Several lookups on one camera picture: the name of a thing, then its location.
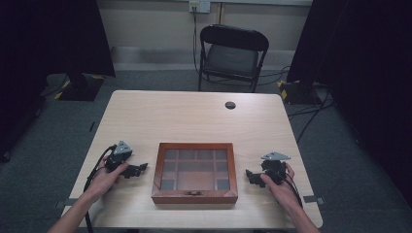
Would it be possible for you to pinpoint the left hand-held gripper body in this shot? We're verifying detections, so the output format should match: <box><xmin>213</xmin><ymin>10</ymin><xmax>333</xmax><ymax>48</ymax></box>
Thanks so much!
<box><xmin>104</xmin><ymin>140</ymin><xmax>133</xmax><ymax>173</ymax></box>

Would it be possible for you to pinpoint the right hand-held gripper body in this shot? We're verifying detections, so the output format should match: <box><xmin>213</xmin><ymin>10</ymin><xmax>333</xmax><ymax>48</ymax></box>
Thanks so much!
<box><xmin>260</xmin><ymin>150</ymin><xmax>292</xmax><ymax>186</ymax></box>

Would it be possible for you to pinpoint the person's left hand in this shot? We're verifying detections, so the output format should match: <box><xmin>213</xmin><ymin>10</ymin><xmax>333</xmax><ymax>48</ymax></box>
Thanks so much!
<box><xmin>86</xmin><ymin>157</ymin><xmax>130</xmax><ymax>199</ymax></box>

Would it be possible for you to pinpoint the person's right hand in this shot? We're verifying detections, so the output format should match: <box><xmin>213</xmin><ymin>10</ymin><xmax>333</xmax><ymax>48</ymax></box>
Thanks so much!
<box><xmin>259</xmin><ymin>162</ymin><xmax>301</xmax><ymax>212</ymax></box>

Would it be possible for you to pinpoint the grey tape strip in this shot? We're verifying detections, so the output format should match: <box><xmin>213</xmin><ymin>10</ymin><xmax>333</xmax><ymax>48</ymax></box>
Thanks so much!
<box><xmin>53</xmin><ymin>197</ymin><xmax>80</xmax><ymax>209</ymax></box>
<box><xmin>302</xmin><ymin>195</ymin><xmax>326</xmax><ymax>206</ymax></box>

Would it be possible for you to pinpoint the wooden box with glass lid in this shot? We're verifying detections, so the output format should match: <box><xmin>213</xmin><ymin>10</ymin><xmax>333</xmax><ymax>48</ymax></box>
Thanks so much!
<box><xmin>151</xmin><ymin>142</ymin><xmax>239</xmax><ymax>205</ymax></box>

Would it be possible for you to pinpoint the black stand base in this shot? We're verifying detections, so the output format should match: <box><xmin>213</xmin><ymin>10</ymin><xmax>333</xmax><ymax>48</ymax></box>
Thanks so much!
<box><xmin>57</xmin><ymin>73</ymin><xmax>106</xmax><ymax>102</ymax></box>
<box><xmin>276</xmin><ymin>79</ymin><xmax>325</xmax><ymax>106</ymax></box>

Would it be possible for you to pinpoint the black folding chair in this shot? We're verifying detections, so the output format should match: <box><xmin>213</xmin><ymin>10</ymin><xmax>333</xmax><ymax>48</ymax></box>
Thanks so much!
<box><xmin>196</xmin><ymin>23</ymin><xmax>270</xmax><ymax>94</ymax></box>

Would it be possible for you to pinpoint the black curtain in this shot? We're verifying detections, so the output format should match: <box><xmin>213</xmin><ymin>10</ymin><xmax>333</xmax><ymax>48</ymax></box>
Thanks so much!
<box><xmin>0</xmin><ymin>0</ymin><xmax>117</xmax><ymax>163</ymax></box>
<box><xmin>286</xmin><ymin>0</ymin><xmax>412</xmax><ymax>210</ymax></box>

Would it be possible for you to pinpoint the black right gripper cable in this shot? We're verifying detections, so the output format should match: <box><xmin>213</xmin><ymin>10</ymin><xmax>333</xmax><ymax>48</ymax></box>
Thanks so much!
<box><xmin>284</xmin><ymin>178</ymin><xmax>304</xmax><ymax>209</ymax></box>

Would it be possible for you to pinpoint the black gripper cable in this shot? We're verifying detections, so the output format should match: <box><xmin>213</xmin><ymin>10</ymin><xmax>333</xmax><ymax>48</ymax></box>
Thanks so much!
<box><xmin>284</xmin><ymin>178</ymin><xmax>304</xmax><ymax>209</ymax></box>
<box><xmin>83</xmin><ymin>144</ymin><xmax>118</xmax><ymax>233</ymax></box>

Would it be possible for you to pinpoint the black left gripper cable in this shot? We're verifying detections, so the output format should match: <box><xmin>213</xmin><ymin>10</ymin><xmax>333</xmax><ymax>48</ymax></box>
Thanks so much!
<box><xmin>83</xmin><ymin>144</ymin><xmax>118</xmax><ymax>233</ymax></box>

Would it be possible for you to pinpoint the black floor cable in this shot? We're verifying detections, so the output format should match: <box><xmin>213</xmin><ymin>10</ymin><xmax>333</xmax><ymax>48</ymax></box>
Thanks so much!
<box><xmin>294</xmin><ymin>88</ymin><xmax>332</xmax><ymax>144</ymax></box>
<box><xmin>257</xmin><ymin>65</ymin><xmax>292</xmax><ymax>87</ymax></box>

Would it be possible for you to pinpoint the black cable from wall socket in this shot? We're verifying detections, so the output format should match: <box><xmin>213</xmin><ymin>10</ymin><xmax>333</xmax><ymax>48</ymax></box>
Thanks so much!
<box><xmin>191</xmin><ymin>5</ymin><xmax>202</xmax><ymax>75</ymax></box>

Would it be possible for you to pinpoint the white wall socket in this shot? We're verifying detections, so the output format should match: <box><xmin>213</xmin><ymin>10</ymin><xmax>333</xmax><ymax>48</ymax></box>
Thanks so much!
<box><xmin>189</xmin><ymin>0</ymin><xmax>212</xmax><ymax>15</ymax></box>

